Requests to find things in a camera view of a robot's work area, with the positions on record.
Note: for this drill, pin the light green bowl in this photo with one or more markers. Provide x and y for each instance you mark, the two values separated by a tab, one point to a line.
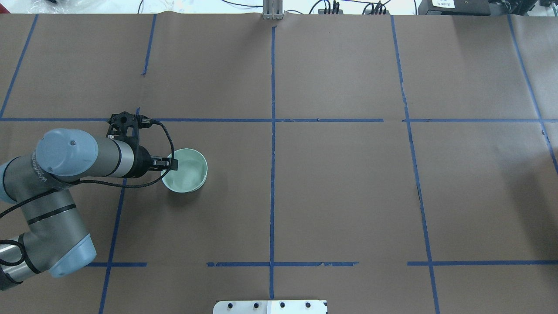
191	173

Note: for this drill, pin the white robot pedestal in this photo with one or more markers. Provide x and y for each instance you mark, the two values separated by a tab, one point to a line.
271	307

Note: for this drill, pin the black power box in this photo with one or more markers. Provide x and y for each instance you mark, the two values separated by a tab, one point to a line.
454	7

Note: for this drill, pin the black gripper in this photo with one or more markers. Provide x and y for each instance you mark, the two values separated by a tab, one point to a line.
142	163

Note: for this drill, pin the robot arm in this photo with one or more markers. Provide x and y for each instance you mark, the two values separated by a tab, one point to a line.
39	184

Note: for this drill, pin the aluminium frame post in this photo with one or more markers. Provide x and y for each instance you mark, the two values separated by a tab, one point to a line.
272	10

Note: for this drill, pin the crumpled clear plastic bag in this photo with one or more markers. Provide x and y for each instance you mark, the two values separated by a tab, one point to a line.
65	6

